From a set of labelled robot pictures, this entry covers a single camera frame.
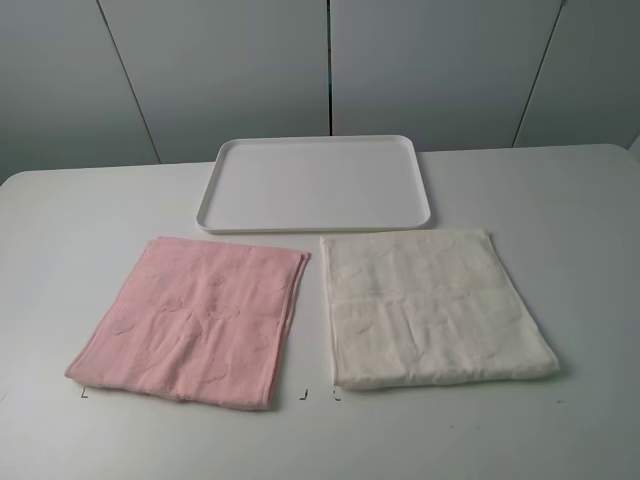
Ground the cream white towel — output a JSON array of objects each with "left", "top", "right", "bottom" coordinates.
[{"left": 320, "top": 229, "right": 560, "bottom": 390}]

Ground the pink towel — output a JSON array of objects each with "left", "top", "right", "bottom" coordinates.
[{"left": 65, "top": 237, "right": 310, "bottom": 411}]

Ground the white plastic tray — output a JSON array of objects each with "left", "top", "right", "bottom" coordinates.
[{"left": 196, "top": 135, "right": 431, "bottom": 234}]

